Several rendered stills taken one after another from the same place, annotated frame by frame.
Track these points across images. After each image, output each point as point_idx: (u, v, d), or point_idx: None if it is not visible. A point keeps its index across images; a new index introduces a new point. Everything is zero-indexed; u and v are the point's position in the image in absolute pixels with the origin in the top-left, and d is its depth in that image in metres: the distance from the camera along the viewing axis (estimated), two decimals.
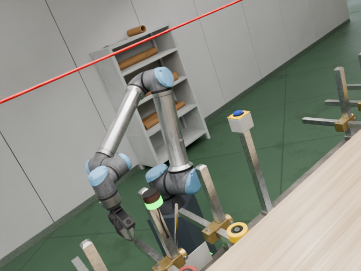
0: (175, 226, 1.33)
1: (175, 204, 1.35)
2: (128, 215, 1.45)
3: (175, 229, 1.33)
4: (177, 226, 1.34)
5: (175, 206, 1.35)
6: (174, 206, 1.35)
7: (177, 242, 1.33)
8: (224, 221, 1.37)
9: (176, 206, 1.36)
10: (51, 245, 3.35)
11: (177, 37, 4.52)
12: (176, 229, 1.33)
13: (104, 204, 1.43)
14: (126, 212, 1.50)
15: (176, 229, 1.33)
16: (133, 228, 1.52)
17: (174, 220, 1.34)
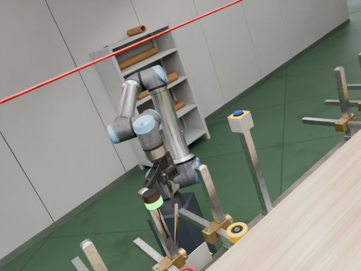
0: (175, 226, 1.33)
1: (175, 204, 1.35)
2: (151, 178, 1.35)
3: (175, 229, 1.33)
4: (177, 226, 1.34)
5: (175, 206, 1.35)
6: (174, 206, 1.35)
7: (177, 242, 1.33)
8: (224, 221, 1.37)
9: (176, 206, 1.36)
10: (51, 245, 3.35)
11: (177, 37, 4.52)
12: (176, 229, 1.33)
13: None
14: (163, 174, 1.37)
15: (176, 229, 1.33)
16: (169, 191, 1.40)
17: (174, 220, 1.34)
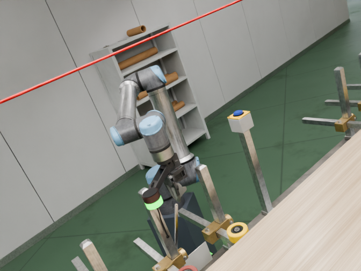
0: (175, 226, 1.33)
1: (175, 204, 1.35)
2: (157, 180, 1.31)
3: (175, 229, 1.33)
4: (177, 226, 1.34)
5: (175, 206, 1.35)
6: (174, 206, 1.35)
7: (177, 242, 1.33)
8: (224, 221, 1.37)
9: (176, 206, 1.36)
10: (51, 245, 3.35)
11: (177, 37, 4.52)
12: (176, 229, 1.33)
13: None
14: (170, 176, 1.32)
15: (176, 229, 1.33)
16: (176, 194, 1.35)
17: (174, 220, 1.34)
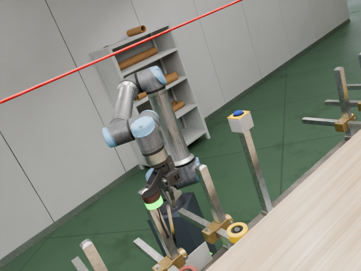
0: (170, 227, 1.32)
1: (167, 205, 1.33)
2: (151, 184, 1.24)
3: (172, 230, 1.32)
4: (173, 227, 1.33)
5: (167, 207, 1.33)
6: (166, 207, 1.33)
7: (175, 242, 1.32)
8: (224, 221, 1.37)
9: (168, 207, 1.34)
10: (51, 245, 3.35)
11: (177, 37, 4.52)
12: (172, 230, 1.32)
13: None
14: (164, 180, 1.26)
15: (172, 230, 1.32)
16: (171, 198, 1.29)
17: (169, 221, 1.32)
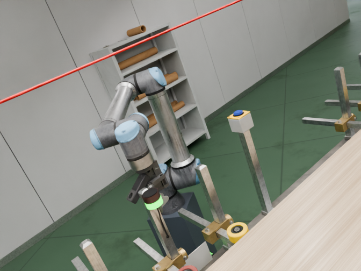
0: None
1: None
2: (136, 190, 1.21)
3: None
4: None
5: None
6: None
7: None
8: (224, 221, 1.37)
9: None
10: (51, 245, 3.35)
11: (177, 37, 4.52)
12: None
13: None
14: (150, 186, 1.23)
15: None
16: None
17: None
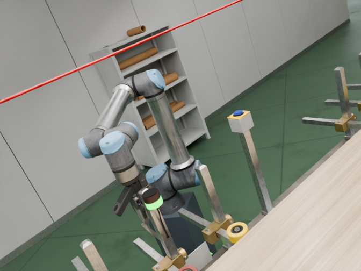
0: (157, 238, 1.29)
1: (142, 224, 1.27)
2: (121, 202, 1.18)
3: None
4: None
5: (143, 225, 1.28)
6: (142, 226, 1.27)
7: None
8: (224, 221, 1.37)
9: (144, 224, 1.28)
10: (51, 245, 3.35)
11: (177, 37, 4.52)
12: None
13: None
14: (136, 198, 1.20)
15: None
16: (143, 216, 1.23)
17: (153, 235, 1.29)
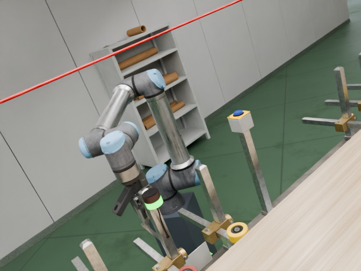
0: (157, 238, 1.29)
1: (141, 224, 1.27)
2: (121, 202, 1.18)
3: None
4: None
5: (143, 225, 1.28)
6: (142, 226, 1.27)
7: None
8: (224, 221, 1.37)
9: (144, 224, 1.28)
10: (51, 245, 3.35)
11: (177, 37, 4.52)
12: None
13: None
14: (136, 198, 1.20)
15: None
16: (143, 216, 1.23)
17: (153, 235, 1.29)
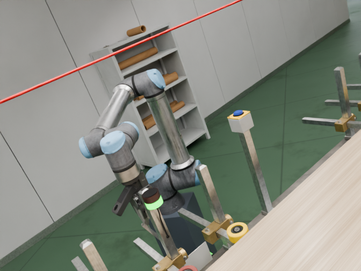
0: (157, 238, 1.29)
1: (141, 225, 1.27)
2: (121, 202, 1.18)
3: None
4: None
5: (143, 225, 1.28)
6: (142, 226, 1.27)
7: None
8: (224, 221, 1.37)
9: (144, 224, 1.28)
10: (51, 245, 3.35)
11: (177, 37, 4.52)
12: None
13: None
14: (136, 198, 1.20)
15: None
16: (143, 216, 1.23)
17: (152, 235, 1.29)
